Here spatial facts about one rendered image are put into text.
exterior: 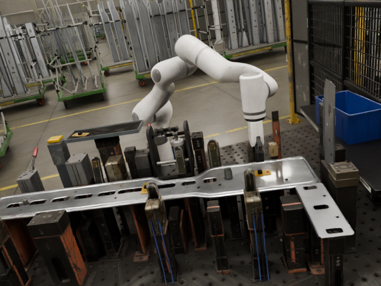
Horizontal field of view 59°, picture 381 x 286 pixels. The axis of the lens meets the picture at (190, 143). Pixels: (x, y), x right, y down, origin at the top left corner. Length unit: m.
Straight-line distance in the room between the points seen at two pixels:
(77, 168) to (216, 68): 0.75
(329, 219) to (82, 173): 1.03
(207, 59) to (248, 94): 0.23
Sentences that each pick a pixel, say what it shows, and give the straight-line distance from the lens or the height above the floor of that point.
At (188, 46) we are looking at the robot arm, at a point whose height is 1.51.
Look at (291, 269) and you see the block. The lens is 1.37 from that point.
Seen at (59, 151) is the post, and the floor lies 1.10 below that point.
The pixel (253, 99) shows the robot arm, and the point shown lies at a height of 1.32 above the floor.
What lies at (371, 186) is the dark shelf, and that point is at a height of 1.03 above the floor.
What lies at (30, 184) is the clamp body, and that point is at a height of 1.03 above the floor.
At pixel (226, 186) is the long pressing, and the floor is 1.00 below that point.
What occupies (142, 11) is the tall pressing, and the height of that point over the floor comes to 1.63.
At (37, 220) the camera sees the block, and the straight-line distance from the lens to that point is 1.40.
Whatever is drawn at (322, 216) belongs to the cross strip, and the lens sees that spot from 1.14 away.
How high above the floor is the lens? 1.67
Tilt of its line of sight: 23 degrees down
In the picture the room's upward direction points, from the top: 10 degrees counter-clockwise
